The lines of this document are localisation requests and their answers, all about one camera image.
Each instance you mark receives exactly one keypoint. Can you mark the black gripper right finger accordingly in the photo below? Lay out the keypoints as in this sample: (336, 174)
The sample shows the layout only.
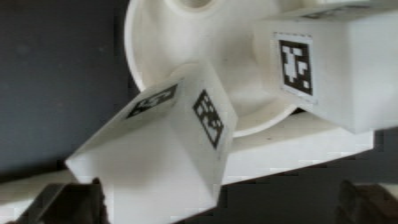
(368, 204)

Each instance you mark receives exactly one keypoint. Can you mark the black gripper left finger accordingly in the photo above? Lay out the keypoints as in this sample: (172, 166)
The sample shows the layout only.
(67, 204)

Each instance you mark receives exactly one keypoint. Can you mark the white stool leg with tags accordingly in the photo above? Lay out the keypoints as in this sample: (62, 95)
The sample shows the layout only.
(325, 50)

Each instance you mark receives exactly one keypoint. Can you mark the white round stool seat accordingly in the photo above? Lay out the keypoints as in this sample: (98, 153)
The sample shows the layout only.
(183, 31)

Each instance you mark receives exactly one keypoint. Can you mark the white front fence wall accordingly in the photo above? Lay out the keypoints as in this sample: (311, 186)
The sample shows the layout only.
(302, 142)

